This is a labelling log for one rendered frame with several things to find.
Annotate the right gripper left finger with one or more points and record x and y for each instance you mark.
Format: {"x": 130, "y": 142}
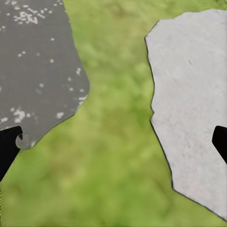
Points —
{"x": 11, "y": 141}

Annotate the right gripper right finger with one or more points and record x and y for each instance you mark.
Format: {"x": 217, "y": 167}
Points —
{"x": 220, "y": 141}

